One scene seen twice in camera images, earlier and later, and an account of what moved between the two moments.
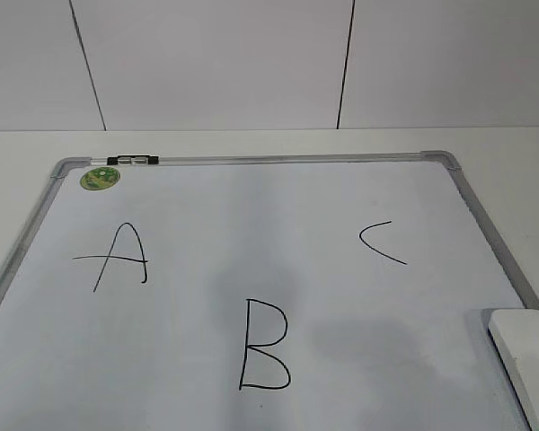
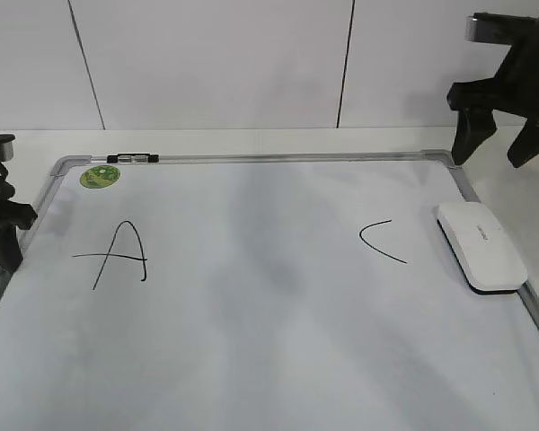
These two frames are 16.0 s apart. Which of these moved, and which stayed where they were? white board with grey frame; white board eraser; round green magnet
Moved: white board eraser
Stayed: white board with grey frame; round green magnet
